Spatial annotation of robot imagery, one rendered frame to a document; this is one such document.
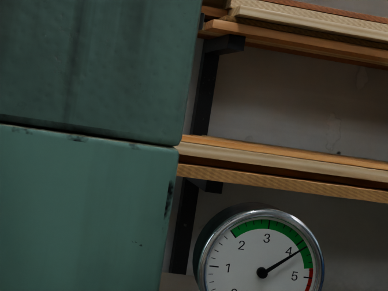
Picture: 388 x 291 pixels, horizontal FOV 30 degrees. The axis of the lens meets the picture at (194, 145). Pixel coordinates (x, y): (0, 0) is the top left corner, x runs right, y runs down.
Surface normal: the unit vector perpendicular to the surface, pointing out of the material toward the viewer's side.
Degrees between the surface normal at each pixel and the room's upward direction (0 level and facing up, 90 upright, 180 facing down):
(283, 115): 90
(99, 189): 90
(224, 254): 90
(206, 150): 90
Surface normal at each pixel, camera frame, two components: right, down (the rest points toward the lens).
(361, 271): 0.20, 0.08
